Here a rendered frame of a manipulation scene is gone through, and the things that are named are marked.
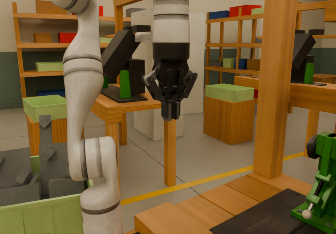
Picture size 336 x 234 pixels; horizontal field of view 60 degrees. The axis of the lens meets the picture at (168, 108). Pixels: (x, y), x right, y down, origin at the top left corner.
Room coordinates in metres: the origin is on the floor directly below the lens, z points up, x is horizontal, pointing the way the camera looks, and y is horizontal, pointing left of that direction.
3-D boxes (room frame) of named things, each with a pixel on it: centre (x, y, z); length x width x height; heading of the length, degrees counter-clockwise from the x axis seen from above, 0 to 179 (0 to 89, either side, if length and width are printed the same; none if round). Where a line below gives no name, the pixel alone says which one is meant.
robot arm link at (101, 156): (0.62, 0.16, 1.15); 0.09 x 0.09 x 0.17; 13
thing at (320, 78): (9.02, -4.77, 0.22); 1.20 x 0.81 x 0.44; 122
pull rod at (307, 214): (0.78, -0.42, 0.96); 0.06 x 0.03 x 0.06; 127
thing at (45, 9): (6.84, 1.79, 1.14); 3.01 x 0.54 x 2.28; 119
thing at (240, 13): (6.85, -1.77, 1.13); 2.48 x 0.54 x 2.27; 29
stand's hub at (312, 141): (0.87, -0.46, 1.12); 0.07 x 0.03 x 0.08; 127
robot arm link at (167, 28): (0.62, 0.00, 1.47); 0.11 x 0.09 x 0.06; 37
